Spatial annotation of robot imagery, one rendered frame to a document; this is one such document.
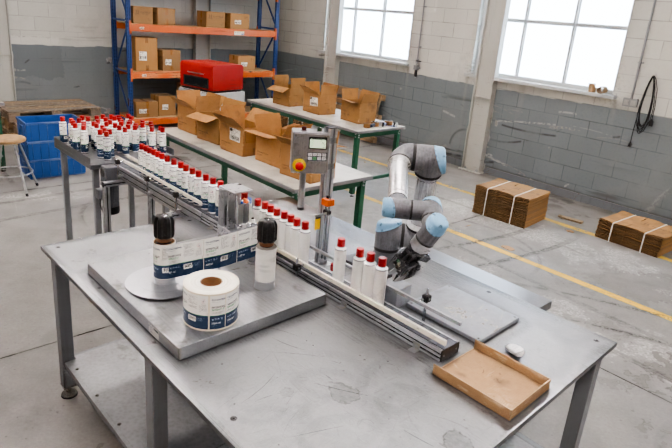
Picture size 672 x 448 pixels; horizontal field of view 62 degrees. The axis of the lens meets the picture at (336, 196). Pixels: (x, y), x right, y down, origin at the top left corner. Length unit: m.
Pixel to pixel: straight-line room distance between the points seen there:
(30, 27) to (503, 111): 6.88
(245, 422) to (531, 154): 6.57
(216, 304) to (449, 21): 7.07
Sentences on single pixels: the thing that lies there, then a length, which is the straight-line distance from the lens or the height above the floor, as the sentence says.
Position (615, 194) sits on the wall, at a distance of 7.49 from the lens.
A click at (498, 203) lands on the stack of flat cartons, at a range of 6.31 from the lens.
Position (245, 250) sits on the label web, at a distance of 2.51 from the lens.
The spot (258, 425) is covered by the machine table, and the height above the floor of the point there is 0.83.
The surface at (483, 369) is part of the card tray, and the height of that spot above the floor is 0.83.
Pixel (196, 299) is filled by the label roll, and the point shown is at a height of 1.00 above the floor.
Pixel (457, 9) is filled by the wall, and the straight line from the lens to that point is 8.55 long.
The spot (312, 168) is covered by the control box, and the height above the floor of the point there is 1.31.
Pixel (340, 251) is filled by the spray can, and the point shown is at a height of 1.04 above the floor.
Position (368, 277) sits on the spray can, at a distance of 2.28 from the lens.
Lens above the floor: 1.98
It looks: 18 degrees down
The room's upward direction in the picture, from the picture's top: 5 degrees clockwise
